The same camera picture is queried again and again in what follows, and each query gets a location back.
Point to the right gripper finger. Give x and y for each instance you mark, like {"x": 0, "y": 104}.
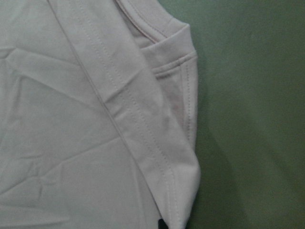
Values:
{"x": 162, "y": 224}

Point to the pink Snoopy t-shirt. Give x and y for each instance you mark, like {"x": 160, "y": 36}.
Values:
{"x": 98, "y": 107}

